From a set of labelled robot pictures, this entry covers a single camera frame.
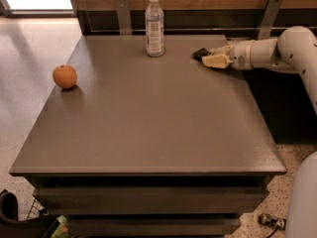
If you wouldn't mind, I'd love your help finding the green snack package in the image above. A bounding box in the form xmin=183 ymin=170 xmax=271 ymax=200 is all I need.
xmin=51 ymin=215 xmax=74 ymax=238

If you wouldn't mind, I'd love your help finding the left metal bracket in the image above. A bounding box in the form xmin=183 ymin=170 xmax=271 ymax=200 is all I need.
xmin=115 ymin=0 xmax=133 ymax=35

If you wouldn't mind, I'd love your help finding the black and white striped tool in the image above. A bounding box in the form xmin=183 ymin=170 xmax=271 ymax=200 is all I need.
xmin=258 ymin=213 xmax=286 ymax=230

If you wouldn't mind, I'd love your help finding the wire basket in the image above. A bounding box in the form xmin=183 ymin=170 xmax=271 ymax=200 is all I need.
xmin=27 ymin=199 xmax=45 ymax=220

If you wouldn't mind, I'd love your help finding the metal bracket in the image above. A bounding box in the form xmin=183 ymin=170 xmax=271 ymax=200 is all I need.
xmin=115 ymin=0 xmax=133 ymax=35
xmin=255 ymin=0 xmax=283 ymax=40

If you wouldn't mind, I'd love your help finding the grey drawer cabinet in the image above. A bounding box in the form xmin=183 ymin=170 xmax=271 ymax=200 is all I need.
xmin=11 ymin=36 xmax=286 ymax=237

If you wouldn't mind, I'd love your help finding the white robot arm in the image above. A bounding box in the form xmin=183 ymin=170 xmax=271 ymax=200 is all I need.
xmin=201 ymin=26 xmax=317 ymax=238

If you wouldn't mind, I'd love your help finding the right metal bracket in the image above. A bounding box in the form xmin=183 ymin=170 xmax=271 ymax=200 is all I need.
xmin=255 ymin=0 xmax=283 ymax=40

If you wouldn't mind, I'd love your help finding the black bag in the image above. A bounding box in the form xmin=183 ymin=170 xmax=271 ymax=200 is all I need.
xmin=0 ymin=189 xmax=58 ymax=238

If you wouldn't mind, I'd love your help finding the orange fruit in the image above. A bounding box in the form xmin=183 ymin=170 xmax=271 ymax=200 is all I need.
xmin=53 ymin=64 xmax=77 ymax=89

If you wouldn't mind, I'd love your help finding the clear plastic water bottle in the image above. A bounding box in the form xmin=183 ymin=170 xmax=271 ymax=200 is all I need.
xmin=145 ymin=0 xmax=164 ymax=57

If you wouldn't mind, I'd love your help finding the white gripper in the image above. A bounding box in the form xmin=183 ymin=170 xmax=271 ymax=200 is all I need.
xmin=202 ymin=41 xmax=254 ymax=70

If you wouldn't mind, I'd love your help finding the black rxbar chocolate wrapper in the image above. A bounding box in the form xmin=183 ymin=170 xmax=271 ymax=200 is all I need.
xmin=192 ymin=48 xmax=211 ymax=61

